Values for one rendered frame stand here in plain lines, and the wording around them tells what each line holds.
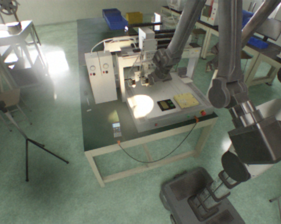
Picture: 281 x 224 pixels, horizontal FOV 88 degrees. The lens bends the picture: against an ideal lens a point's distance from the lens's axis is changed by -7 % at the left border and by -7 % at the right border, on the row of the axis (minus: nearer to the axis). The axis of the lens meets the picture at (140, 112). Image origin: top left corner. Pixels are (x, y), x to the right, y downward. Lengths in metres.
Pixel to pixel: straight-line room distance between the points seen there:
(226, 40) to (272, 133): 0.29
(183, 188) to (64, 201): 1.22
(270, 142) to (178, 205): 1.19
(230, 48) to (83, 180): 1.86
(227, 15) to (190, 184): 1.44
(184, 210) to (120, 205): 0.64
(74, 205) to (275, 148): 1.78
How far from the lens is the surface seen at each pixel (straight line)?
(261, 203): 2.23
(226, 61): 0.54
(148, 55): 1.27
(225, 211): 1.71
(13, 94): 2.81
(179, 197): 1.61
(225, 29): 0.54
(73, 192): 1.99
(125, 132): 1.31
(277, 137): 0.54
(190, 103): 1.41
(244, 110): 0.54
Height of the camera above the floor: 1.77
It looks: 44 degrees down
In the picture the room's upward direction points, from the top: straight up
